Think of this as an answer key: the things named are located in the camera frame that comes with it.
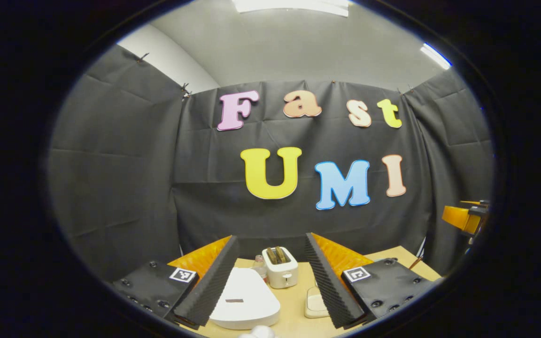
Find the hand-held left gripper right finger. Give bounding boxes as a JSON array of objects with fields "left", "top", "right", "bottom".
[{"left": 304, "top": 232, "right": 440, "bottom": 329}]

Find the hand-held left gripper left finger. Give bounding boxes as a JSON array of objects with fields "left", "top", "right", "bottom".
[{"left": 111, "top": 235, "right": 242, "bottom": 330}]

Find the white rice cooker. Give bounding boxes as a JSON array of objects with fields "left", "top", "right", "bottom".
[{"left": 209, "top": 267, "right": 281, "bottom": 330}]

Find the cream rectangular tray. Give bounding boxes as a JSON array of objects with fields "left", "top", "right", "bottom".
[{"left": 304, "top": 281, "right": 330, "bottom": 319}]

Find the white toaster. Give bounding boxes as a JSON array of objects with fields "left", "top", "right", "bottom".
[{"left": 262, "top": 246, "right": 299, "bottom": 289}]

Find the clear plastic water bottle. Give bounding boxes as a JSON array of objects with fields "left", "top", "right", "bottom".
[{"left": 252, "top": 255, "right": 269, "bottom": 284}]

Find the black backdrop cloth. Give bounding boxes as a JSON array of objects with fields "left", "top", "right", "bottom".
[{"left": 47, "top": 45, "right": 494, "bottom": 282}]

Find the ceiling light panel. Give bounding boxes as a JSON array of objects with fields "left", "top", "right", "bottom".
[
  {"left": 420, "top": 43, "right": 453, "bottom": 70},
  {"left": 232, "top": 0, "right": 350, "bottom": 18}
]

